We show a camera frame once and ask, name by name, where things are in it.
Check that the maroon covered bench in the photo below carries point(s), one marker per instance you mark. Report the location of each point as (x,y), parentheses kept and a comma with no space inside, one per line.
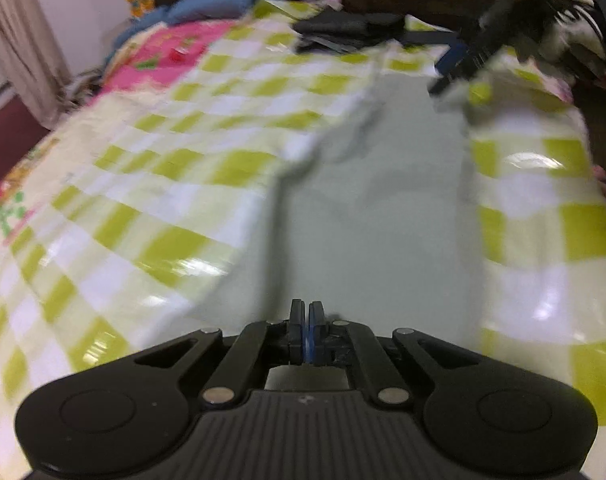
(5,145)

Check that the pile of dark clothes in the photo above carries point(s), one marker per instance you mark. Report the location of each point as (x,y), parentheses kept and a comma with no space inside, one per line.
(343,30)

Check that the blue folded blanket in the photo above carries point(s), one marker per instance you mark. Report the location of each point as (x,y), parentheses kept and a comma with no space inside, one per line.
(213,5)

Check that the yellow plastic bag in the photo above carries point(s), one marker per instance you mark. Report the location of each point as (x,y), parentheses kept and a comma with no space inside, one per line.
(138,1)

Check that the green checkered plastic sheet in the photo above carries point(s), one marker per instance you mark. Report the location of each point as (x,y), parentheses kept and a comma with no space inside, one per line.
(148,185)

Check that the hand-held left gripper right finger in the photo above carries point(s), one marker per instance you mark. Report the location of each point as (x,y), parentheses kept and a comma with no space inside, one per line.
(318,332)

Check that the grey-green pants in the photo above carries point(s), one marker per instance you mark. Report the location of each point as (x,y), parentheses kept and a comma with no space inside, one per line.
(378,200)

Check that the beige curtain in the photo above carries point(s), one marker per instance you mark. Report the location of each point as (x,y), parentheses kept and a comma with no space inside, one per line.
(18,45)

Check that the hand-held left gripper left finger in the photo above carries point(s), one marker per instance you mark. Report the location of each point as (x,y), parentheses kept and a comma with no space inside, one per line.
(297,332)

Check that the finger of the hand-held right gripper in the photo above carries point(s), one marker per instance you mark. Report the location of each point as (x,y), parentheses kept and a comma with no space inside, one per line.
(470,57)

